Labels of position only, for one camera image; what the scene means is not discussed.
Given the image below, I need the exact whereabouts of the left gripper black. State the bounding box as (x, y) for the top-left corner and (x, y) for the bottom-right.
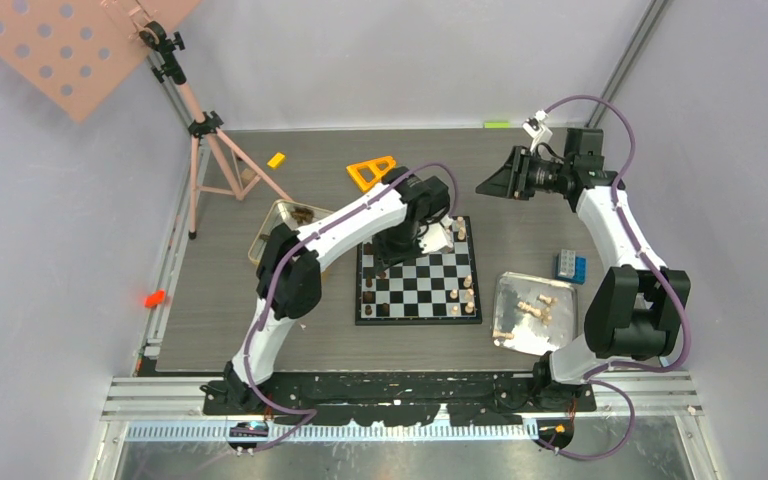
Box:
(371, 221), (427, 273)

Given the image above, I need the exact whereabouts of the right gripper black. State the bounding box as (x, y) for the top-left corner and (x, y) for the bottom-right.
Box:
(475, 146), (571, 202)

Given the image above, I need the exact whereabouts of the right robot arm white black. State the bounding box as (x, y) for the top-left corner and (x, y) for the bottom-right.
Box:
(475, 110), (691, 411)

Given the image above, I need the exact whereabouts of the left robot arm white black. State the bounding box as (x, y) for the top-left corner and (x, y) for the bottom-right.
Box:
(223, 167), (459, 414)

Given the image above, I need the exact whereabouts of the dark wooden chess piece pair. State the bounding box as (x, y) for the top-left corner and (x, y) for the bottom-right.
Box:
(290, 207), (314, 225)

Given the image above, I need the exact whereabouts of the pink perforated board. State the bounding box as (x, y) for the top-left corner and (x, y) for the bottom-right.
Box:
(0, 0), (200, 123)

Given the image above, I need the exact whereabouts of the green tape piece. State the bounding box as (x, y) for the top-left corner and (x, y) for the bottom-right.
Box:
(482, 121), (511, 129)

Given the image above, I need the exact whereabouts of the black white chessboard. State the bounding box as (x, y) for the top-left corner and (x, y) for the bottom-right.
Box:
(355, 216), (483, 326)

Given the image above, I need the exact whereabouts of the blue toy brick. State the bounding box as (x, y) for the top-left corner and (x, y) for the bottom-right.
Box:
(553, 249), (588, 285)

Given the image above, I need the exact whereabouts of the silver tin lid tray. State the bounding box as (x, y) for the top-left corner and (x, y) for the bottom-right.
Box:
(491, 272), (579, 356)

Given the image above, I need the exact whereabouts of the gold-rimmed metal tin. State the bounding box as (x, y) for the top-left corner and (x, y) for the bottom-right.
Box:
(248, 198), (336, 266)

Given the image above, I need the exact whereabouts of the light pawn beside tray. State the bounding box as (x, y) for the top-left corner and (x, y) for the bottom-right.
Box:
(492, 330), (515, 341)

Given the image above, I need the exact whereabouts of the yellow block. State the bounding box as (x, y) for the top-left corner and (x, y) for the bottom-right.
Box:
(267, 152), (286, 169)

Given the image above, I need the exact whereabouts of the natural wooden cube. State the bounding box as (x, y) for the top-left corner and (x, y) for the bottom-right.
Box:
(241, 169), (256, 184)

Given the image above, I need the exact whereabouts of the pink tripod stand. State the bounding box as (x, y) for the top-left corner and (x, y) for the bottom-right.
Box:
(139, 21), (292, 240)

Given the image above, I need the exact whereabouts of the orange plastic triangle frame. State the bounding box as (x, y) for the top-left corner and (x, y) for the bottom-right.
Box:
(346, 156), (397, 193)

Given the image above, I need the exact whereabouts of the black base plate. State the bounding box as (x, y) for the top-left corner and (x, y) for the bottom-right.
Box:
(200, 371), (596, 427)

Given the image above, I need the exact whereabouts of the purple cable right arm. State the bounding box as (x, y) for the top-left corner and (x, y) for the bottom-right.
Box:
(541, 94), (693, 463)

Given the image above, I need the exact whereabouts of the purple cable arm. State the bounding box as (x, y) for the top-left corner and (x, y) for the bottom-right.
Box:
(241, 162), (459, 454)
(541, 94), (693, 463)

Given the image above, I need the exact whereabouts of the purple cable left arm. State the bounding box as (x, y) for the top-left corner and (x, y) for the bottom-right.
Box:
(241, 162), (459, 454)

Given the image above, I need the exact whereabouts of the red clip on rail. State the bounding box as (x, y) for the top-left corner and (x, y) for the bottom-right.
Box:
(143, 289), (166, 309)

